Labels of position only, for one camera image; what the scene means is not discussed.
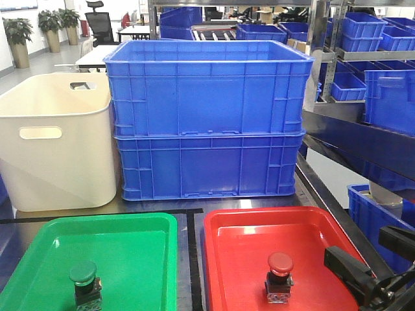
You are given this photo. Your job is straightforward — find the green plastic tray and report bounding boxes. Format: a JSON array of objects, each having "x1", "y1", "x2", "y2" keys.
[{"x1": 1, "y1": 213, "x2": 178, "y2": 310}]

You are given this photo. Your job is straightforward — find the green push button switch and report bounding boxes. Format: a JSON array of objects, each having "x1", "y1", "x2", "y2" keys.
[{"x1": 69, "y1": 260, "x2": 102, "y2": 310}]

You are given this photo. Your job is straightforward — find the lower stacked blue crate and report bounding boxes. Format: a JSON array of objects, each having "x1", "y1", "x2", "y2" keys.
[{"x1": 116, "y1": 131, "x2": 304, "y2": 201}]

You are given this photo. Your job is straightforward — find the black office chair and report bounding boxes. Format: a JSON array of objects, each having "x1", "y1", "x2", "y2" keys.
[{"x1": 85, "y1": 1, "x2": 119, "y2": 47}]

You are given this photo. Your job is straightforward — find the cream plastic basket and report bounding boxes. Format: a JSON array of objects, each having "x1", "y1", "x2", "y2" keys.
[{"x1": 1, "y1": 73, "x2": 119, "y2": 212}]

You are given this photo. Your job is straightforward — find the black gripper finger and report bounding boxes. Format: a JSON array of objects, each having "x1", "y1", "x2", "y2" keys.
[
  {"x1": 324, "y1": 246, "x2": 372, "y2": 295},
  {"x1": 378, "y1": 225, "x2": 414, "y2": 259}
]

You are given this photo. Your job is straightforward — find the stacked blue crate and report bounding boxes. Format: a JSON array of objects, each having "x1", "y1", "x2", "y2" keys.
[
  {"x1": 104, "y1": 40, "x2": 314, "y2": 137},
  {"x1": 116, "y1": 131, "x2": 304, "y2": 201}
]

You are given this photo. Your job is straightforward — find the upper stacked blue crate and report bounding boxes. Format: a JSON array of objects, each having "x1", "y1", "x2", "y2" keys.
[{"x1": 104, "y1": 40, "x2": 314, "y2": 137}]

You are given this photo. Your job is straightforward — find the red plastic tray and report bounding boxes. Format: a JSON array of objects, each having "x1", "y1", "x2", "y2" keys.
[{"x1": 204, "y1": 207, "x2": 363, "y2": 310}]

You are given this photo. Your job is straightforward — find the red push button switch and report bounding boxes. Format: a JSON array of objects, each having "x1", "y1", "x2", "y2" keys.
[{"x1": 265, "y1": 252, "x2": 294, "y2": 304}]

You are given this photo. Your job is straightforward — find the potted plant background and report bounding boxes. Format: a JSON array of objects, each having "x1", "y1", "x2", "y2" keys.
[{"x1": 3, "y1": 17, "x2": 33, "y2": 69}]

